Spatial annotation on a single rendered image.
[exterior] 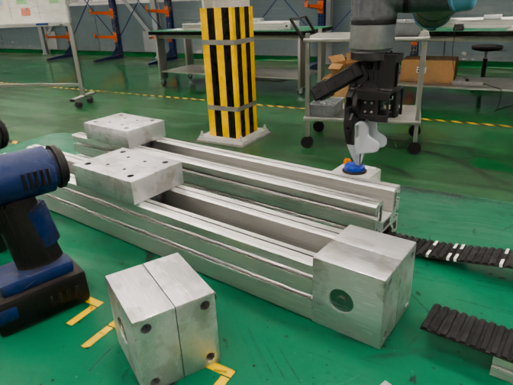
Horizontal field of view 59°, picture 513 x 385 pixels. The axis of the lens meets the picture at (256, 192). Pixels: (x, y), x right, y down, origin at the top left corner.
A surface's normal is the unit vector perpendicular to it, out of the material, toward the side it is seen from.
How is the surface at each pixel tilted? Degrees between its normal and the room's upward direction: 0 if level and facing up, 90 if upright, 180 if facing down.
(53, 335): 0
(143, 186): 90
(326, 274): 90
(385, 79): 90
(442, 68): 89
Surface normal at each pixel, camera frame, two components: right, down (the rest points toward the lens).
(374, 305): -0.60, 0.34
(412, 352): -0.04, -0.92
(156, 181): 0.80, 0.21
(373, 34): -0.14, 0.40
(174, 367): 0.53, 0.32
